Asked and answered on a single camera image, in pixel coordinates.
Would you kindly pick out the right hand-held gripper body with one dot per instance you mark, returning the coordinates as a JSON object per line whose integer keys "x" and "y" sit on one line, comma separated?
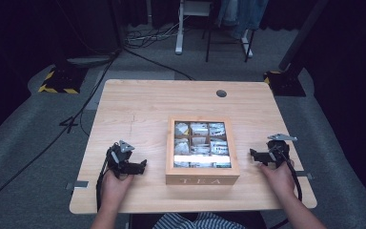
{"x": 278, "y": 149}

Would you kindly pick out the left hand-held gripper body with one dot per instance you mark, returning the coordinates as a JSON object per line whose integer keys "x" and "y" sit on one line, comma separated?
{"x": 119, "y": 156}

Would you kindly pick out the wooden tea box glass lid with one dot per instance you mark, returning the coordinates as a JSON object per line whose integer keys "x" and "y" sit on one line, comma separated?
{"x": 203, "y": 149}

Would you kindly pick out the person's right hand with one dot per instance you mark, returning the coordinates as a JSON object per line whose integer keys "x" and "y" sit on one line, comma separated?
{"x": 278, "y": 181}

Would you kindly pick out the person's left hand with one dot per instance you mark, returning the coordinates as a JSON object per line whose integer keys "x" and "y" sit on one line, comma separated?
{"x": 114, "y": 189}

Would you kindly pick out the group of tea bags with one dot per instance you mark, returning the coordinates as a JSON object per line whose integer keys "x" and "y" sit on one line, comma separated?
{"x": 200, "y": 143}

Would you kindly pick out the yellow black striped stand base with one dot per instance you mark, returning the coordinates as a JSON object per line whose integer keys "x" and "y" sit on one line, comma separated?
{"x": 284, "y": 84}
{"x": 62, "y": 81}

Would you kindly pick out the striped shirt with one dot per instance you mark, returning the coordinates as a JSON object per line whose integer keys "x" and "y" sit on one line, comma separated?
{"x": 200, "y": 222}

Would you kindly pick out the black metal stool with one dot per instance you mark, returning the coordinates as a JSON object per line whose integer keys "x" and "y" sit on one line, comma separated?
{"x": 228, "y": 41}

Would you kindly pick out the dark metal stand pole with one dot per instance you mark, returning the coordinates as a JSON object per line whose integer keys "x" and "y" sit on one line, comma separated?
{"x": 301, "y": 35}

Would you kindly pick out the hanging blue clothing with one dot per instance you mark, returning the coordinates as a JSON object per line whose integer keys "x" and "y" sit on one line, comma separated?
{"x": 244, "y": 14}

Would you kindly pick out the white desk leg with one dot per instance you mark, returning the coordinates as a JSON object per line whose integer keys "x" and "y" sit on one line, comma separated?
{"x": 179, "y": 28}

